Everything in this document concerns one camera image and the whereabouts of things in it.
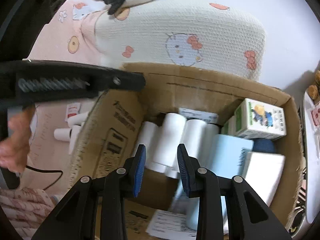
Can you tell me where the white paper roll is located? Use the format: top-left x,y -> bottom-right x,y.
67,112 -> 89,128
54,128 -> 72,142
135,121 -> 161,161

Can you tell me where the person's hand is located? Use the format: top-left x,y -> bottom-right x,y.
1,106 -> 35,173

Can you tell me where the white roll in box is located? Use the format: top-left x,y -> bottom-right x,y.
147,113 -> 186,173
180,119 -> 207,158

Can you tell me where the pink Hello Kitty blanket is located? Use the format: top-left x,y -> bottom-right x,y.
1,1 -> 100,238

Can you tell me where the red white sachet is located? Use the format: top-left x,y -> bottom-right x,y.
65,102 -> 81,121

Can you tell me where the green white small carton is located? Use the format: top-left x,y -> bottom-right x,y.
221,116 -> 236,136

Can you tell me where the cardboard box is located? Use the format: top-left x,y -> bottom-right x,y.
70,63 -> 302,228

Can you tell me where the white green cartoon carton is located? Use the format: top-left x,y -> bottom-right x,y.
234,98 -> 286,140

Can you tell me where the white side table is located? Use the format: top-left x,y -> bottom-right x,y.
300,91 -> 319,224

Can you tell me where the brown teddy bear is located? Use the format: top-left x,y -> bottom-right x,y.
307,70 -> 320,104

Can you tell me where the cream Hello Kitty pillow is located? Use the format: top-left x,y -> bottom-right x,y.
94,0 -> 266,81

